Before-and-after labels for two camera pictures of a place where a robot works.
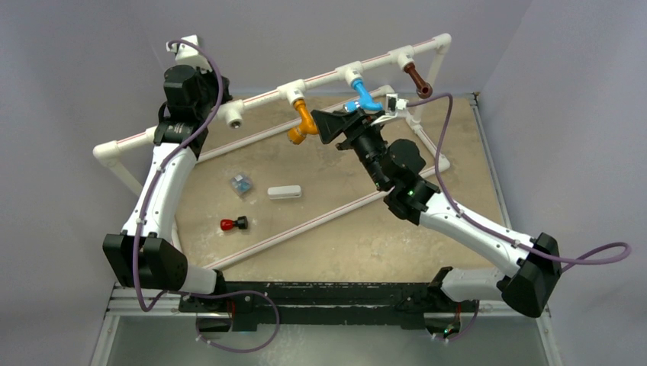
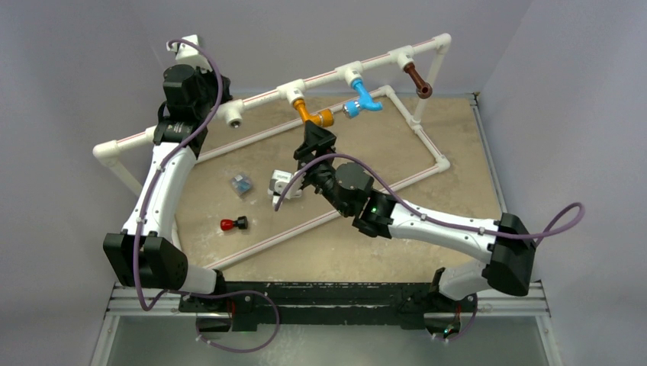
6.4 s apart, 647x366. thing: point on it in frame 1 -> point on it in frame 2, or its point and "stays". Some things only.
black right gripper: (330, 126) -> (315, 137)
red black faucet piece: (228, 224) stays
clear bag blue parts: (242, 184) stays
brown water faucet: (424, 89) stays
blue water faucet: (365, 99) stays
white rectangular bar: (392, 104) -> (279, 179)
